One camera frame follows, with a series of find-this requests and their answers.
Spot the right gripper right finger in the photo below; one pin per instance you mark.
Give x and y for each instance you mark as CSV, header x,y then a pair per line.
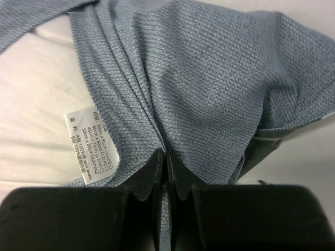
x,y
242,217

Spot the white pillow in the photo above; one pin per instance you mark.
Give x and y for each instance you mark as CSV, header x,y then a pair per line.
x,y
40,82

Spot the white care label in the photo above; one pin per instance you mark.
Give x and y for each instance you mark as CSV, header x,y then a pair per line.
x,y
94,149

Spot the pillowcase grey outside blue inside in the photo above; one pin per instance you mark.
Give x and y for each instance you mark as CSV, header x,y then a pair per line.
x,y
218,87

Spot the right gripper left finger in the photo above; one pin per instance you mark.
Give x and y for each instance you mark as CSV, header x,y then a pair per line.
x,y
126,217

